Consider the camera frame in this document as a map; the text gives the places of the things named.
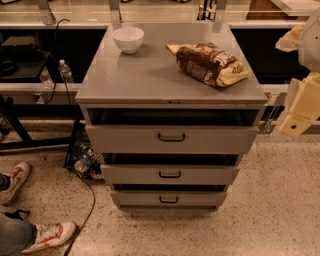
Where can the white red sneaker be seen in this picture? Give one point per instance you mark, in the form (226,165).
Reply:
(51,235)
(11,182)

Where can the grey top drawer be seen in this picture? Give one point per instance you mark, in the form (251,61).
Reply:
(171,139)

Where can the white red right sneaker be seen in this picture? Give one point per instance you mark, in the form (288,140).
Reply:
(11,182)

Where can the blue jeans leg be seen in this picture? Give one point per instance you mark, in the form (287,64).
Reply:
(15,235)

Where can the white ceramic bowl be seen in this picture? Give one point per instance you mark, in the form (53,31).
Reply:
(128,39)

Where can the clear plastic water bottle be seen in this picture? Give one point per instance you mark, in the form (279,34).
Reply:
(66,72)

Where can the black metal stand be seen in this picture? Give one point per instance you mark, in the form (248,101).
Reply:
(13,112)

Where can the brown yellow chip bag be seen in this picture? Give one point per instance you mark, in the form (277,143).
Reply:
(209,64)

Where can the grey middle drawer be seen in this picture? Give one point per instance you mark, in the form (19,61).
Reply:
(169,174)

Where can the grey metal drawer cabinet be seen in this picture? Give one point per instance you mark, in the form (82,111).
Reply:
(148,88)

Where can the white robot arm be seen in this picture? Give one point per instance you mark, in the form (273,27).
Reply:
(308,54)

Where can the grey drawer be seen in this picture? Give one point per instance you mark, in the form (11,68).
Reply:
(169,174)
(171,139)
(167,199)

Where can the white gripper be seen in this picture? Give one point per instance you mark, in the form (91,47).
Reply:
(311,46)

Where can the grey bottom drawer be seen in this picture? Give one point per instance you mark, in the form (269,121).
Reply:
(167,199)

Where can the crumpled snack wrappers pile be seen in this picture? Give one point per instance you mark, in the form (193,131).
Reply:
(87,162)

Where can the white red left sneaker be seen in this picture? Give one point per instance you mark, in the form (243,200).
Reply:
(51,235)

